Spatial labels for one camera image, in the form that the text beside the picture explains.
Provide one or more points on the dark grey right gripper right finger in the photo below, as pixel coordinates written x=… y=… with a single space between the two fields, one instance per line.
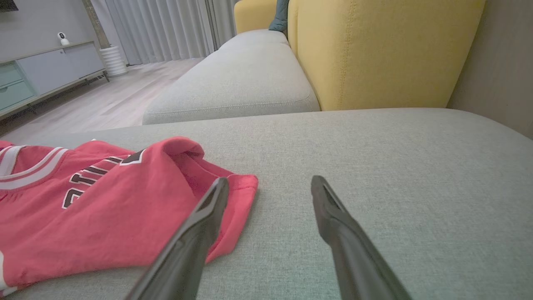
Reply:
x=354 y=250

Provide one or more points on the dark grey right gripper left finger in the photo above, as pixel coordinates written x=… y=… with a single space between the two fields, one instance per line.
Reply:
x=187 y=254

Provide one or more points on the red jersey with black lettering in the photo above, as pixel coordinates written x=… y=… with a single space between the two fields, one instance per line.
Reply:
x=104 y=225

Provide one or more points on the long grey sofa seat cushion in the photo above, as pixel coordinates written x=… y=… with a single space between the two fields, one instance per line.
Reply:
x=241 y=79

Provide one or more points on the large yellow sofa backrest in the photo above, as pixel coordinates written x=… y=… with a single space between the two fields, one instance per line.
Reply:
x=383 y=54

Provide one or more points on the white ribbed planter pot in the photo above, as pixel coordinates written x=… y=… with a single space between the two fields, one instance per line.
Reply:
x=113 y=61

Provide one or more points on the grey pleated curtain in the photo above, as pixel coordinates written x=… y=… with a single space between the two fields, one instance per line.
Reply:
x=166 y=29

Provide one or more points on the grey low tv cabinet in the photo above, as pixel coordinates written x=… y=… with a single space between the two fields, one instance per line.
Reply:
x=46 y=75

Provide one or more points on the teal cloth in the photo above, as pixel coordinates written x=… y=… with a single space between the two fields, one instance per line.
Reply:
x=281 y=16

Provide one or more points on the small yellow sofa backrest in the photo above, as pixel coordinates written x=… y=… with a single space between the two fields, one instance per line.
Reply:
x=254 y=14

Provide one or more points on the black television screen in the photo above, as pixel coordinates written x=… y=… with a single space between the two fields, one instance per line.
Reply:
x=7 y=4

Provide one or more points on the small white security camera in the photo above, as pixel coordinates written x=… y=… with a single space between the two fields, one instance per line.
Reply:
x=63 y=38

